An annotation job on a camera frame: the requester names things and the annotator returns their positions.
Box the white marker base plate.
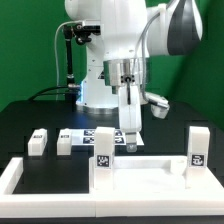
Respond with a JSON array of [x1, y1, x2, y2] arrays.
[[71, 128, 145, 147]]

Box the grey camera cable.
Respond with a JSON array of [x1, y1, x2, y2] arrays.
[[54, 20, 84, 88]]

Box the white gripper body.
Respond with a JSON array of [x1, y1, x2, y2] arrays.
[[118, 85, 142, 133]]

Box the black cables on table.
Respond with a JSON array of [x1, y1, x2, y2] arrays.
[[27, 85, 70, 102]]

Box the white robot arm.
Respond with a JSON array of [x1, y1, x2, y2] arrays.
[[65, 0, 203, 152]]

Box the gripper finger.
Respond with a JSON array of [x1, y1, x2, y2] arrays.
[[125, 133, 137, 153]]

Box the white U-shaped fence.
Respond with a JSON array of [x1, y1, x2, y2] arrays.
[[0, 156, 224, 219]]

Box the white desk tabletop tray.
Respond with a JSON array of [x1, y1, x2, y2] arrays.
[[89, 156, 224, 200]]

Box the silver camera on mount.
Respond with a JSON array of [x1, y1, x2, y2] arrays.
[[82, 20, 100, 34]]

